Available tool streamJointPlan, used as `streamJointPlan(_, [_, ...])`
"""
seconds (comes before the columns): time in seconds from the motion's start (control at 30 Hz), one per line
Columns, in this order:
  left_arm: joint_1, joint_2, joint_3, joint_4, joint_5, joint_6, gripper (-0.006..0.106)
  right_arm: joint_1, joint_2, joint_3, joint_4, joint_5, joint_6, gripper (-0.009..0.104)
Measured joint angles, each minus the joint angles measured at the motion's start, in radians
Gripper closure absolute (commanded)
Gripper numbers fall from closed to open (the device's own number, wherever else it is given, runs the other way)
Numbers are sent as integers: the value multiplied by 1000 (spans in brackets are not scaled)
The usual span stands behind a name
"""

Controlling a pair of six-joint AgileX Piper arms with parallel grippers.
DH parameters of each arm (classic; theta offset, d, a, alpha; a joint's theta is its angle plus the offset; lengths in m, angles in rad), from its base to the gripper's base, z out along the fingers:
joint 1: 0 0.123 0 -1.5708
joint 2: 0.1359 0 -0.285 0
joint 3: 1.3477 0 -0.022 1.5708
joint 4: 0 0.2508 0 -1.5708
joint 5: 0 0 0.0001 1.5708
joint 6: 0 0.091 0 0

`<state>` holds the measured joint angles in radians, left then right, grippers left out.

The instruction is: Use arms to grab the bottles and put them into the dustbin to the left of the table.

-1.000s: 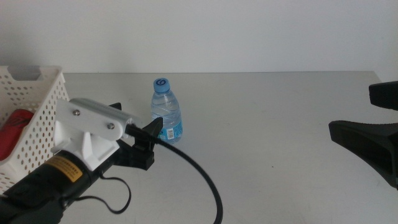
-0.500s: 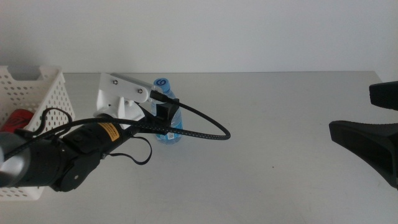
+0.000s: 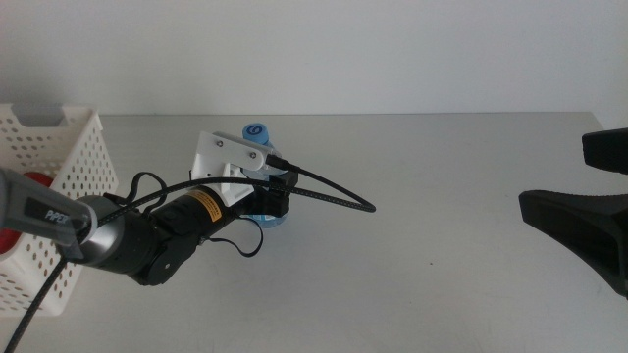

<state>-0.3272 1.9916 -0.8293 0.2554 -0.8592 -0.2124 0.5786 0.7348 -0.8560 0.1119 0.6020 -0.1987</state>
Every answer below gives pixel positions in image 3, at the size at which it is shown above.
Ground thin black wire loop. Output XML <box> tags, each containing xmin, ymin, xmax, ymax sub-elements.
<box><xmin>126</xmin><ymin>171</ymin><xmax>169</xmax><ymax>208</ymax></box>
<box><xmin>203</xmin><ymin>218</ymin><xmax>265</xmax><ymax>259</ymax></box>

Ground braided left camera cable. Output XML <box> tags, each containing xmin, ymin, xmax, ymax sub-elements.
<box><xmin>2</xmin><ymin>153</ymin><xmax>378</xmax><ymax>353</ymax></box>

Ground clear water bottle blue label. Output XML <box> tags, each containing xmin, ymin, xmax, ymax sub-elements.
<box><xmin>241</xmin><ymin>122</ymin><xmax>289</xmax><ymax>230</ymax></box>

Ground white perforated plastic basket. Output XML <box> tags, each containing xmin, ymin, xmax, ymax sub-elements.
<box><xmin>0</xmin><ymin>102</ymin><xmax>120</xmax><ymax>316</ymax></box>

